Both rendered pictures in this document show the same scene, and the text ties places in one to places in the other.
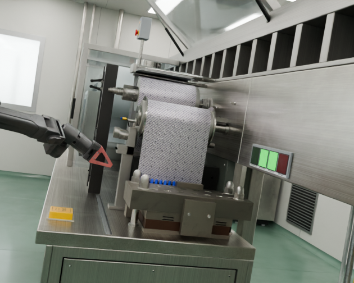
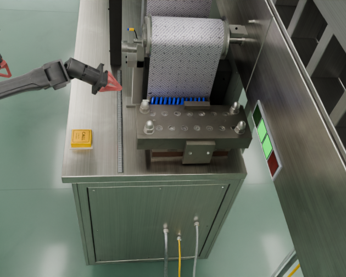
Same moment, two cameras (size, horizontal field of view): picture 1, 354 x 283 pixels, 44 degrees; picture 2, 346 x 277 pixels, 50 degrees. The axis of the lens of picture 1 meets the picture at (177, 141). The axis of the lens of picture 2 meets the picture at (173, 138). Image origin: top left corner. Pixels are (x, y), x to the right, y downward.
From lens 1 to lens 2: 0.89 m
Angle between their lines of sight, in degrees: 47
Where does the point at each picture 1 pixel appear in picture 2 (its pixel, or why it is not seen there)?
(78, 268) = (100, 191)
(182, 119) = (190, 46)
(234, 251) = (227, 176)
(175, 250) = (177, 178)
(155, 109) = (160, 37)
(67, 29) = not seen: outside the picture
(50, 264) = (78, 191)
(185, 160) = (194, 79)
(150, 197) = (155, 142)
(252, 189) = not seen: hidden behind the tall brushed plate
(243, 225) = not seen: hidden behind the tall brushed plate
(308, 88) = (311, 131)
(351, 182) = (309, 266)
